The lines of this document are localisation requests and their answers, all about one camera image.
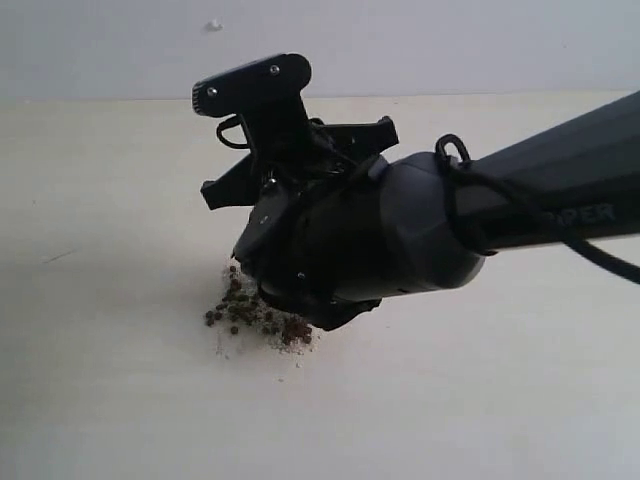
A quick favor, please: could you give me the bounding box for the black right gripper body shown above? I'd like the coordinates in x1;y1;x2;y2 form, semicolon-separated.
200;116;399;210

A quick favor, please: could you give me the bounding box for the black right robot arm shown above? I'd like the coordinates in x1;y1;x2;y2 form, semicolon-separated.
201;94;639;331

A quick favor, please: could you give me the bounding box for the pile of crumbs and pellets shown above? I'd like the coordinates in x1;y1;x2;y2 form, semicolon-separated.
202;258;323;383

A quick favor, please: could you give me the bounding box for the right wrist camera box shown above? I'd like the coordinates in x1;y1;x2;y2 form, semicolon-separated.
191;53;313;162

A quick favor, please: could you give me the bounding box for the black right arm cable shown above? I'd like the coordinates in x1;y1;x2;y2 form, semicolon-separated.
215;113;640;286

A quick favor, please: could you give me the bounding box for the small white wall fixture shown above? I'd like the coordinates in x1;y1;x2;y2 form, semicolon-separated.
203;19;224;32

